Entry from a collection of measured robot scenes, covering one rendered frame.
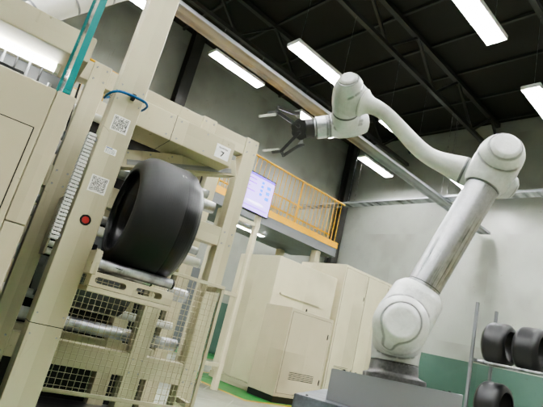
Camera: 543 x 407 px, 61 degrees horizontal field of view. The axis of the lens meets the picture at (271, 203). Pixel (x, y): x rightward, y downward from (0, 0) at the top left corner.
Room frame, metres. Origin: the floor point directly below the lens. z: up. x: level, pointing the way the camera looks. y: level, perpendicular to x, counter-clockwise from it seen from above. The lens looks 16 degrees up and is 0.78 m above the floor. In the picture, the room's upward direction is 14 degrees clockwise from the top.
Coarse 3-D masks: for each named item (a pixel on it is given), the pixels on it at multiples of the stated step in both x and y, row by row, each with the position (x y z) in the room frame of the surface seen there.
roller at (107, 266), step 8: (104, 264) 1.94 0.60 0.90; (112, 264) 1.96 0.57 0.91; (120, 264) 1.98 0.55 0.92; (112, 272) 1.97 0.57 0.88; (120, 272) 1.98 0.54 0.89; (128, 272) 1.99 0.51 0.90; (136, 272) 2.01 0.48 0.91; (144, 272) 2.03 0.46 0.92; (144, 280) 2.04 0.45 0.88; (152, 280) 2.05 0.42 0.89; (160, 280) 2.06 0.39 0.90; (168, 280) 2.08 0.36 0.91; (168, 288) 2.10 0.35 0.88
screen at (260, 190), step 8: (256, 176) 6.10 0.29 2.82; (248, 184) 6.04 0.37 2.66; (256, 184) 6.12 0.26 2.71; (264, 184) 6.21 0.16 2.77; (272, 184) 6.30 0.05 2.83; (248, 192) 6.06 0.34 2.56; (256, 192) 6.15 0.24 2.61; (264, 192) 6.23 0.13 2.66; (272, 192) 6.32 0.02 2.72; (248, 200) 6.08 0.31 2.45; (256, 200) 6.17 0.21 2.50; (264, 200) 6.25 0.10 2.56; (248, 208) 6.11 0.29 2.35; (256, 208) 6.19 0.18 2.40; (264, 208) 6.28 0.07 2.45; (264, 216) 6.30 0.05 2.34
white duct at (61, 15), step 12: (36, 0) 1.94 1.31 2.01; (48, 0) 1.96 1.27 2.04; (60, 0) 1.97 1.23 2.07; (72, 0) 2.00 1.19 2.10; (84, 0) 2.03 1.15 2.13; (108, 0) 2.10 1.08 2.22; (120, 0) 2.15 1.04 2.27; (48, 12) 1.97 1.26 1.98; (60, 12) 2.00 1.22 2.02; (72, 12) 2.04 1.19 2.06; (84, 12) 2.09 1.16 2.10
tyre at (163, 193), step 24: (144, 168) 1.98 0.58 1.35; (168, 168) 1.98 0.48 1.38; (120, 192) 2.23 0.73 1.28; (144, 192) 1.89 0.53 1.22; (168, 192) 1.91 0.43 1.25; (192, 192) 1.99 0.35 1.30; (120, 216) 2.35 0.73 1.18; (144, 216) 1.88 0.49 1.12; (168, 216) 1.92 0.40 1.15; (192, 216) 1.97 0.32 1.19; (120, 240) 1.96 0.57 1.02; (144, 240) 1.92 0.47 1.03; (168, 240) 1.95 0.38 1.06; (192, 240) 2.02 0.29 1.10; (144, 264) 2.01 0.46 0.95; (168, 264) 2.03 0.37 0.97
